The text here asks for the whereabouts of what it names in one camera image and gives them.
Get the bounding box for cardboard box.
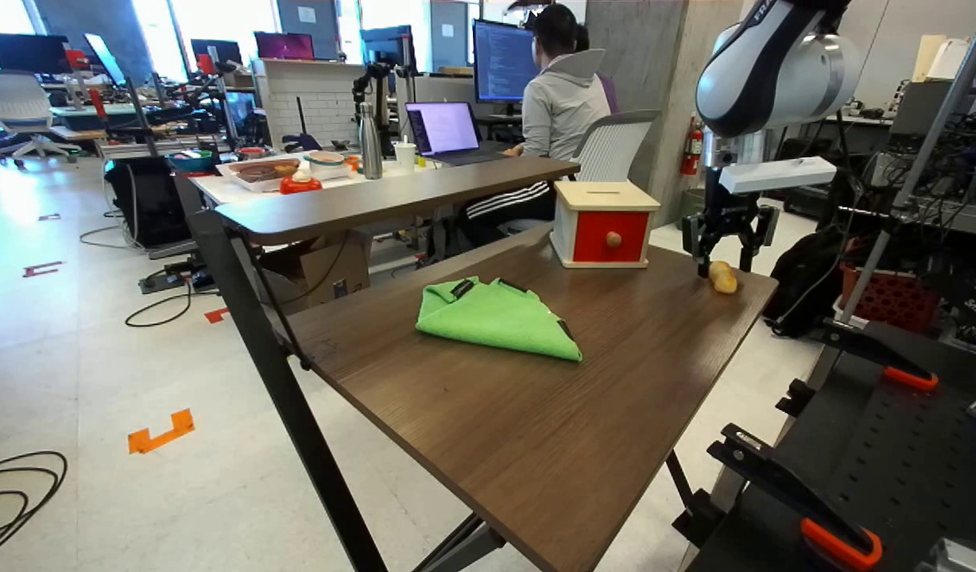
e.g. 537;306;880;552
256;232;376;315

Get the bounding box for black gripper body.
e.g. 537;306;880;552
698;161;781;248

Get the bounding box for green folded cloth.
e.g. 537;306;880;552
413;274;586;364

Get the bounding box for person in gray hoodie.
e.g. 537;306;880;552
463;0;613;248

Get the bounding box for red plastic crate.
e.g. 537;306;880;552
839;264;940;337

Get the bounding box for black backpack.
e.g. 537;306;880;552
765;218;855;343

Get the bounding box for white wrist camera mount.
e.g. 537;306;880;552
718;156;839;198

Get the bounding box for black clamp with orange handle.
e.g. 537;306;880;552
822;315;945;396
705;422;888;572

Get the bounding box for red fire extinguisher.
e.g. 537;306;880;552
677;115;708;180

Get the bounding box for computer monitor with code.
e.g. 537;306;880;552
469;17;540;108

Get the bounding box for dark red floor tape marker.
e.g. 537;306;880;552
18;256;68;284

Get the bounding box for white office chair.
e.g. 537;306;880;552
570;108;661;192

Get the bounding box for black coiled floor cable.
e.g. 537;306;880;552
0;449;71;563

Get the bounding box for slanted aluminium pole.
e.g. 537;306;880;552
834;0;976;327

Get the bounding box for white swivel chair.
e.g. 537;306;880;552
0;69;86;169

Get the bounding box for yellow toy corn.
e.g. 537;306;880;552
705;256;745;300

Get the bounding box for brown wooden table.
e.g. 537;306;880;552
170;172;723;572

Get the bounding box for wooden box with red drawer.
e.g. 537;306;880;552
548;176;664;269

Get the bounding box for white divider panel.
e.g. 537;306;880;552
261;58;368;152

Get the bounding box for black perforated mounting board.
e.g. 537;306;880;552
688;315;976;572

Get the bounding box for white office desk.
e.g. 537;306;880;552
187;147;513;212

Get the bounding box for tray with toy items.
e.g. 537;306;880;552
216;151;363;198

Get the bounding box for metal water bottle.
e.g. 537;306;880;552
357;100;387;183

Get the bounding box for open laptop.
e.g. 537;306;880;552
403;100;499;169

